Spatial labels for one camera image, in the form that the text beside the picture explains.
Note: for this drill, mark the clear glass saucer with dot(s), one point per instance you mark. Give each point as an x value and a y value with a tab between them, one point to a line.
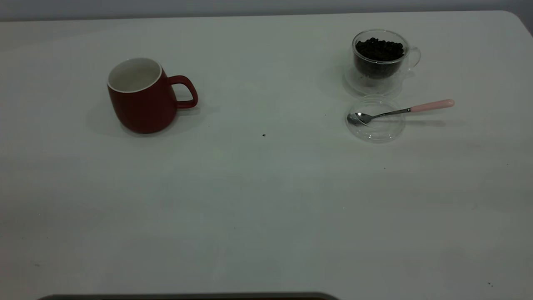
353	85

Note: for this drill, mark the clear round plastic lid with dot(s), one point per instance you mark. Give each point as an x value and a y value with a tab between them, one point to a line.
379	133

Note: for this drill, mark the dark coffee beans pile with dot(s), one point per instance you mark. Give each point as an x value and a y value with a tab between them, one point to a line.
379	54

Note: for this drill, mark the red ceramic mug white inside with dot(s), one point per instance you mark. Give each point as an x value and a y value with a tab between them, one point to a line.
141	108

